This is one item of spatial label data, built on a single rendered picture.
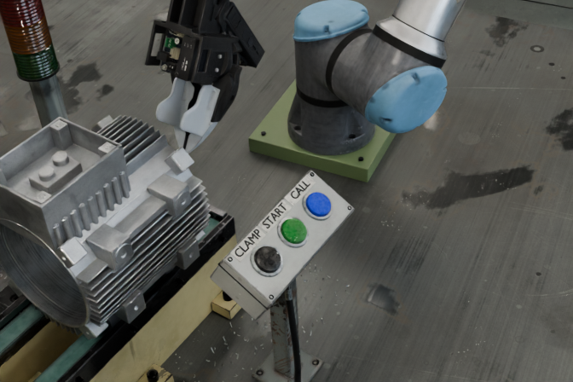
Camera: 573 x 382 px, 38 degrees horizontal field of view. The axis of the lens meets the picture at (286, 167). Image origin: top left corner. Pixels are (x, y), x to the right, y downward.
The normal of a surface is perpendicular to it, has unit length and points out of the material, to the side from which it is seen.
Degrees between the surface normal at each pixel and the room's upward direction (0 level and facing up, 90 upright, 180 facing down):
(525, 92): 0
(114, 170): 90
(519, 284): 0
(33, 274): 43
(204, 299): 90
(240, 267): 30
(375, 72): 50
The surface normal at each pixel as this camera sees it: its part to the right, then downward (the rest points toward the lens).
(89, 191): 0.82, 0.34
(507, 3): -0.04, -0.76
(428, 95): 0.52, 0.62
